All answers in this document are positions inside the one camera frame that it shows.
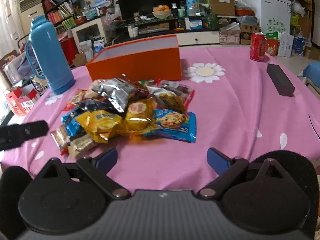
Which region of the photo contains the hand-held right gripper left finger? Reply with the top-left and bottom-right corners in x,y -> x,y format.
35,147 -> 131,200

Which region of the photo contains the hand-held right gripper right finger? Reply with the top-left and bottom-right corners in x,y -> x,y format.
197,148 -> 288,200

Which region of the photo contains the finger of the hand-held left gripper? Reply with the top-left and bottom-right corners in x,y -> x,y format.
0,120 -> 49,152

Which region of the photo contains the pile of mixed snack packets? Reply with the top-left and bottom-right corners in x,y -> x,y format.
51,74 -> 198,158

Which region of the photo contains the blue pizza cracker packet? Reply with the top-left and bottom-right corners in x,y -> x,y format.
144,109 -> 198,143

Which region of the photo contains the silver foil snack bag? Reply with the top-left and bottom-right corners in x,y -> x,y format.
91,74 -> 137,113

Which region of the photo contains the red clear cookie packet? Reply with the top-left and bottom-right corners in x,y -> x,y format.
152,79 -> 195,113

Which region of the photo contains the orange cardboard box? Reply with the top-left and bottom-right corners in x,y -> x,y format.
86,35 -> 183,82

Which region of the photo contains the red cardboard box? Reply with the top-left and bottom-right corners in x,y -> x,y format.
4,87 -> 38,117

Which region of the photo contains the pink floral tablecloth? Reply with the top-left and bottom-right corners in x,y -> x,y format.
0,45 -> 320,200

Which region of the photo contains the grey cloth bundle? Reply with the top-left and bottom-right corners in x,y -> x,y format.
16,52 -> 40,80

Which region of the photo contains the blue thermos jug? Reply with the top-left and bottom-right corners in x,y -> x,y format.
24,15 -> 76,95

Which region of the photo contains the red cabinet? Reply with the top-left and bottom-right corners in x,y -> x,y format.
60,37 -> 75,64

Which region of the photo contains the black rectangular case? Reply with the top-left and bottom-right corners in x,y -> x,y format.
266,64 -> 295,97

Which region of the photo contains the white glass-door cabinet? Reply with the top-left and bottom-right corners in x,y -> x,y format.
71,17 -> 108,57

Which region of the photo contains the white standing air conditioner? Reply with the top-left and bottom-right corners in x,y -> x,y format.
19,0 -> 48,37

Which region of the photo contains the red soda can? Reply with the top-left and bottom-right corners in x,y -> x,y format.
250,32 -> 267,62

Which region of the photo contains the glass and white TV stand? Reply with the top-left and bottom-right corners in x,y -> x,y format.
104,15 -> 220,47

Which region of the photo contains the white printed carton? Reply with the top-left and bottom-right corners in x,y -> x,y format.
219,29 -> 242,44

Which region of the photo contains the orange paper bag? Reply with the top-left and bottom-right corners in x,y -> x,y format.
265,39 -> 280,56

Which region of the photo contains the blue cushioned seat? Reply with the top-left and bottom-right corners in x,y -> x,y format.
297,62 -> 320,93

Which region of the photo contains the dark bookshelf with books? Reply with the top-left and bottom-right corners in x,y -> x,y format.
35,0 -> 75,34

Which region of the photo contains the brown printed carton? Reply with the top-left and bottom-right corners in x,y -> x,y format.
240,24 -> 261,44

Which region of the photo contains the plain white carton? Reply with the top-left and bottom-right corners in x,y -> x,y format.
278,33 -> 295,57

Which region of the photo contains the blue white tissue box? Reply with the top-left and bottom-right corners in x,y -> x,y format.
189,19 -> 203,30

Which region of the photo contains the dark blue carton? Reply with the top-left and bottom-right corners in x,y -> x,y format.
293,36 -> 306,56

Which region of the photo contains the brown cardboard box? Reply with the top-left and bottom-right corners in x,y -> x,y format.
209,0 -> 236,16

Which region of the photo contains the fruit bowl with oranges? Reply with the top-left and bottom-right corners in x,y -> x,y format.
152,4 -> 172,19

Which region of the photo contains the blue printed carton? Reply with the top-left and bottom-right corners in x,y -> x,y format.
185,0 -> 200,16

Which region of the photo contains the white chest freezer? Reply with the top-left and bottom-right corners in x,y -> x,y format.
244,0 -> 292,34

